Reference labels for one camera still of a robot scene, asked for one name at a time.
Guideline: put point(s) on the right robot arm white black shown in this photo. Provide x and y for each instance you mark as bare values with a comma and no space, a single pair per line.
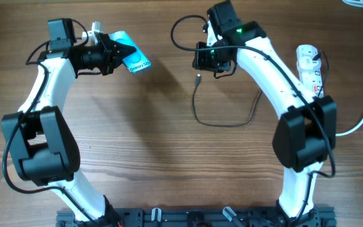
305,134

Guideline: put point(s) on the turquoise screen smartphone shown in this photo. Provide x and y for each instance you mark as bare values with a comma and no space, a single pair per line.
135,62

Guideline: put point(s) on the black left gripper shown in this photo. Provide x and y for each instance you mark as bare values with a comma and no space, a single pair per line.
109,48

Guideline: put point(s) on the white power strip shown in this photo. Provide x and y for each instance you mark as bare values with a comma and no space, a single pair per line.
312,80

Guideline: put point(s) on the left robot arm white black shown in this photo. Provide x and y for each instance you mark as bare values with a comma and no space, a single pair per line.
39,142

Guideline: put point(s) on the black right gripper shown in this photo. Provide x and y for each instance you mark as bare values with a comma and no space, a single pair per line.
200,62

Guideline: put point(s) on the white USB charger adapter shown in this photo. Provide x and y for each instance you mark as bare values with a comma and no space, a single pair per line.
307,63

